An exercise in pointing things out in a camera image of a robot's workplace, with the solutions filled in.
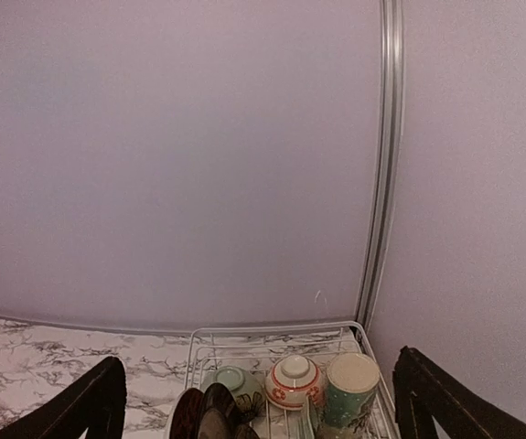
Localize aluminium right corner post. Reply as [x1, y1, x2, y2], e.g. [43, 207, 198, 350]
[356, 0, 405, 330]

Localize white wire dish rack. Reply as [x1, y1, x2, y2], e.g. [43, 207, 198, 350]
[184, 321, 401, 438]

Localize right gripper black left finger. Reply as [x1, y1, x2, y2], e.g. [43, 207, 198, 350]
[0, 356, 127, 439]

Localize pale green flower bowl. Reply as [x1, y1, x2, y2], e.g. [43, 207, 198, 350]
[199, 366, 266, 423]

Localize dark red flower plate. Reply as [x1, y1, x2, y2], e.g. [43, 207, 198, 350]
[193, 383, 259, 439]

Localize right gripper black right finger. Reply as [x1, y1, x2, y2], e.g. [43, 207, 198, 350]
[392, 346, 526, 439]

